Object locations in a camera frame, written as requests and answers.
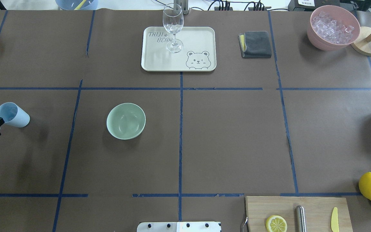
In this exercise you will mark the wooden cutting board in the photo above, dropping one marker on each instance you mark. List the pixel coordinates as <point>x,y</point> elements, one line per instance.
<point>318,211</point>

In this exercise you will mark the aluminium frame post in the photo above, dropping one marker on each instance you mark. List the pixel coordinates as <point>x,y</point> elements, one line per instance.
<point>184,4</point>

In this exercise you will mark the light blue plastic cup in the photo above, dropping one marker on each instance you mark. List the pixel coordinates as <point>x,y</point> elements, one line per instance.
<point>13,115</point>

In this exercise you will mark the clear wine glass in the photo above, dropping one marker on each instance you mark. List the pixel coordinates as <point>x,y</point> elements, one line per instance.
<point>173,22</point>

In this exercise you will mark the grey folded cloth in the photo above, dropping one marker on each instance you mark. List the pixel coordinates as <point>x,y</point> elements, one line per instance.
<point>255,44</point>

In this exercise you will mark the blue bowl with fork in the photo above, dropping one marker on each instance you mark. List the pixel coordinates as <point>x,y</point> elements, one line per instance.
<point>77,4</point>

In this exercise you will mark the green bowl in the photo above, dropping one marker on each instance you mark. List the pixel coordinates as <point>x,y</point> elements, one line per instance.
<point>126,121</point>

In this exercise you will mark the cream bear tray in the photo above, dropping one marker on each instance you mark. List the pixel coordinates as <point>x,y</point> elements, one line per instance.
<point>197,55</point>

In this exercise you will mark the yellow plastic knife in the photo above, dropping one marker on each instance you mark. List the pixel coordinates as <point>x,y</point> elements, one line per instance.
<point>334,220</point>

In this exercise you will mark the black power strip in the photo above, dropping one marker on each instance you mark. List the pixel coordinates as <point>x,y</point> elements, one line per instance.
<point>225,5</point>

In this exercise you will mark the lemon half slice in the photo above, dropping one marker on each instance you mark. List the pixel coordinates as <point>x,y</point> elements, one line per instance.
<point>276,223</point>

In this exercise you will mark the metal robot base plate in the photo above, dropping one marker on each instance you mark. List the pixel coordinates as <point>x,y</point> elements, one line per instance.
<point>193,226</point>

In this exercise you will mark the steel knife handle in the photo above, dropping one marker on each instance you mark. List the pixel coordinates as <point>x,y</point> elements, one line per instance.
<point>301,222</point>

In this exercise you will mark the pink bowl with ice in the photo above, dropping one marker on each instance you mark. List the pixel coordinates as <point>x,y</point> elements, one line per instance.
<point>331,28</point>

